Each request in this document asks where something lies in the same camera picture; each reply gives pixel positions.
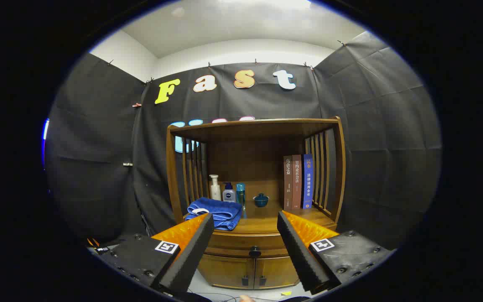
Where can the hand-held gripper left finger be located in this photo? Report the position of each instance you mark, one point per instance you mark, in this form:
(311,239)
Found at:
(191,256)

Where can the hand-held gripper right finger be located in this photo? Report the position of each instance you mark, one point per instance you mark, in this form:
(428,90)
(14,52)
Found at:
(298,256)

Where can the wooden drawer with black knob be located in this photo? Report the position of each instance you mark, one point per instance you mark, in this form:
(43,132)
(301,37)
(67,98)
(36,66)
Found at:
(241,241)

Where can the wooden cabinet door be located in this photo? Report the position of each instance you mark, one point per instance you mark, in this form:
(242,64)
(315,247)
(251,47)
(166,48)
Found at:
(224,270)
(275,272)

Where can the wooden countertop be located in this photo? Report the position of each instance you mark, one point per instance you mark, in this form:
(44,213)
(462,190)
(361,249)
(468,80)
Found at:
(266,218)

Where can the wooden cabinet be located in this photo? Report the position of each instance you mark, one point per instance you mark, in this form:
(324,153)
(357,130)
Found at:
(245,159)

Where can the blue folded towel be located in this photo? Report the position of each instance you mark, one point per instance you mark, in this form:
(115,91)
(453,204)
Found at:
(216,209)

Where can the dark blue lidded teacup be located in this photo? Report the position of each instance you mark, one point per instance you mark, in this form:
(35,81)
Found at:
(261,201)

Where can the white pump bottle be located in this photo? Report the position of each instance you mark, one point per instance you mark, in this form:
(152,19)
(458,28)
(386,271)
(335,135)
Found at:
(215,191)

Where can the white bottle with blue cap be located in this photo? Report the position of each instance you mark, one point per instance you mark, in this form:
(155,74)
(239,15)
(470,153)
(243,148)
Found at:
(229,195)

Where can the dark brown book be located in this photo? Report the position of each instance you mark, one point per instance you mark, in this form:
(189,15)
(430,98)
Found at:
(287,184)

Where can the reddish brown book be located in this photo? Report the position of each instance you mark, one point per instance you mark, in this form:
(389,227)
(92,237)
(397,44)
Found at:
(297,182)

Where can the blue book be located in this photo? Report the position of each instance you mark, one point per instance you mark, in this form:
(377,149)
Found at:
(307,180)

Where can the teal clear bottle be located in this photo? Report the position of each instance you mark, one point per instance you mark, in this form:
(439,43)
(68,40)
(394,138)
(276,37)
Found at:
(240,195)

